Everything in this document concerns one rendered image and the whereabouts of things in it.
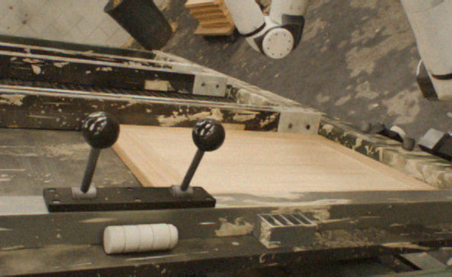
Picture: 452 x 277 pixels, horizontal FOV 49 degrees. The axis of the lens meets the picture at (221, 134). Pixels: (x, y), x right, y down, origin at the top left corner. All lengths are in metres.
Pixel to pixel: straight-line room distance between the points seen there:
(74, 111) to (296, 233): 0.56
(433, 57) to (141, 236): 0.47
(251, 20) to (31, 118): 0.56
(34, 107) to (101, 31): 5.42
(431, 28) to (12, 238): 0.58
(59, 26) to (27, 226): 5.75
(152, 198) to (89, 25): 5.82
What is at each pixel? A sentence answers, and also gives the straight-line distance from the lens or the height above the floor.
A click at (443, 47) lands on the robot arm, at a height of 1.24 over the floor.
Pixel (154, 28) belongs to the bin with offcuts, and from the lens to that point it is 5.46.
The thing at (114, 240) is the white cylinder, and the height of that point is 1.41.
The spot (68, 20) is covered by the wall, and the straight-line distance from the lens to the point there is 6.30.
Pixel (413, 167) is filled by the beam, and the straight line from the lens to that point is 1.08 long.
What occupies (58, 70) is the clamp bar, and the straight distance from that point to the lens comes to 1.58.
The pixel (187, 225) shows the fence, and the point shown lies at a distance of 0.62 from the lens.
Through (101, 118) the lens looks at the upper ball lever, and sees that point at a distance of 0.50.
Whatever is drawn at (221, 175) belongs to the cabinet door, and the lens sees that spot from 0.83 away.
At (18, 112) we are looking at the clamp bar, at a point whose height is 1.46.
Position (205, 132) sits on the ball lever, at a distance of 0.53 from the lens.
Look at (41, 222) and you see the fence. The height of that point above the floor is 1.47.
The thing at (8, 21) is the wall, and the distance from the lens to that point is 6.15.
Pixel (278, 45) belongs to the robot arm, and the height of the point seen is 1.14.
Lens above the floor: 1.67
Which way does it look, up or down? 30 degrees down
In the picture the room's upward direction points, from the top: 42 degrees counter-clockwise
